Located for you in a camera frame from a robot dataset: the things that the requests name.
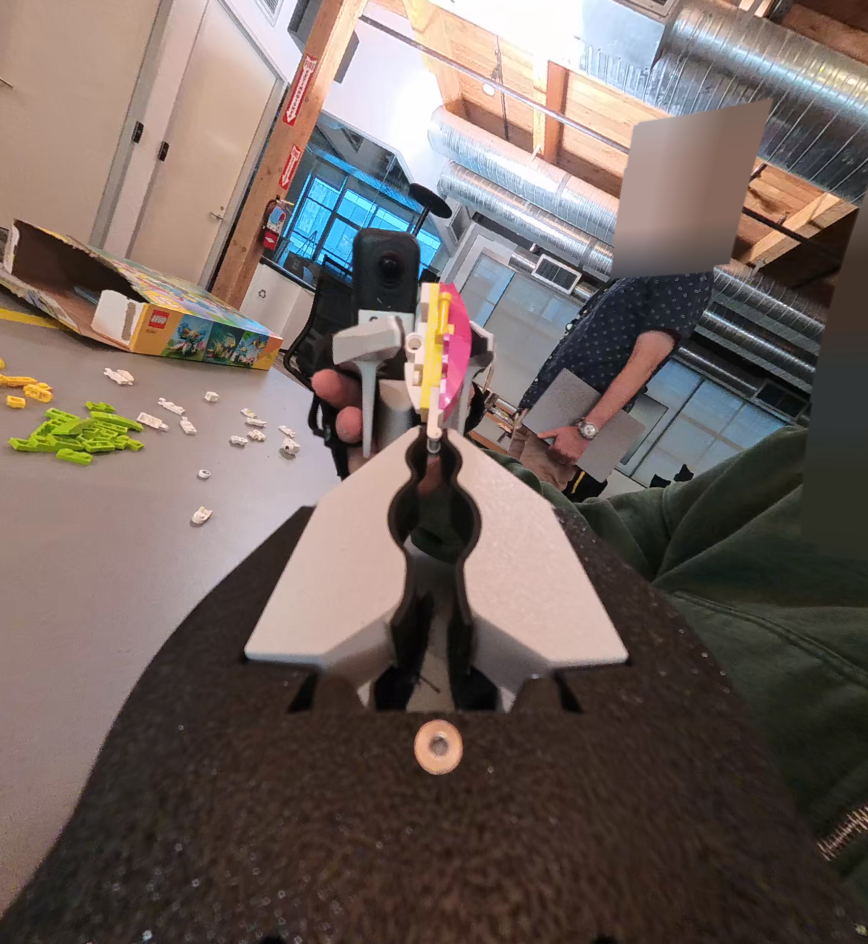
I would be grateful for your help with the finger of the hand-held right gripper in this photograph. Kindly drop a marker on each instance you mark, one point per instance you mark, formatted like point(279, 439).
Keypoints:
point(364, 343)
point(484, 346)

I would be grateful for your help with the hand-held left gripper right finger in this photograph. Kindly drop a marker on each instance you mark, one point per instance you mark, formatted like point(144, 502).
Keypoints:
point(537, 582)

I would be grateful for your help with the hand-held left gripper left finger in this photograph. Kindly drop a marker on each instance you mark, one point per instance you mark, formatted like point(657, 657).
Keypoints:
point(331, 582)

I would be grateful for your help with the pink yellow lego petal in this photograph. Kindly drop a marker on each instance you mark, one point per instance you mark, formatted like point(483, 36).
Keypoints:
point(452, 346)

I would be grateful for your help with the open cardboard lego box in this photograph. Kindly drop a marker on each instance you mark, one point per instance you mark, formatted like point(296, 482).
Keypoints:
point(205, 324)

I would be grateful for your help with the scattered white lego pieces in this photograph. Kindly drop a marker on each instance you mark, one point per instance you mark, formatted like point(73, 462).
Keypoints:
point(183, 424)

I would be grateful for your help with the pile of lime lego pieces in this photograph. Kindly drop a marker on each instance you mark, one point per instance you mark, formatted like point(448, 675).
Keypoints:
point(80, 435)

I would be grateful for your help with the person's right hand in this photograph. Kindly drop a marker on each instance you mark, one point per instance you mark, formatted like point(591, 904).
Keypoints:
point(334, 391)

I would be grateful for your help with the grey laptop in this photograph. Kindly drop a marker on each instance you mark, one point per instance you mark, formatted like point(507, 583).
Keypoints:
point(559, 405)

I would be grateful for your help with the white waste bin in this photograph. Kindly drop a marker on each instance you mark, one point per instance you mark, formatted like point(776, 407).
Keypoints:
point(275, 295)

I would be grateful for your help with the black disc on pole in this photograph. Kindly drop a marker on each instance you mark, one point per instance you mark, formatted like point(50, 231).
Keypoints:
point(430, 199)

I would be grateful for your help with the red fire extinguisher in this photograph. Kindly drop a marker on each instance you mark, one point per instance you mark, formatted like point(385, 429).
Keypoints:
point(275, 225)

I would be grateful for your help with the white door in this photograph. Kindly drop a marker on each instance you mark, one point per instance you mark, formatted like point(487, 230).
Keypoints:
point(205, 147)
point(50, 110)

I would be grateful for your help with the yellow tape strip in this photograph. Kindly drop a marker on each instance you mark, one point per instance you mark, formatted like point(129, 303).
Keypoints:
point(6, 313)

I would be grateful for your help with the white wall vent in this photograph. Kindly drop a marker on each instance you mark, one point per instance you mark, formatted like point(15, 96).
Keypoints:
point(556, 271)

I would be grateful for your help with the wooden post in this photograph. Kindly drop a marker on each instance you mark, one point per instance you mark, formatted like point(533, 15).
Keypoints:
point(286, 184)

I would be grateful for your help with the silver ventilation duct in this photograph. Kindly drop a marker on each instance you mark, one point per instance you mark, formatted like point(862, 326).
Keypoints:
point(522, 199)
point(773, 81)
point(508, 140)

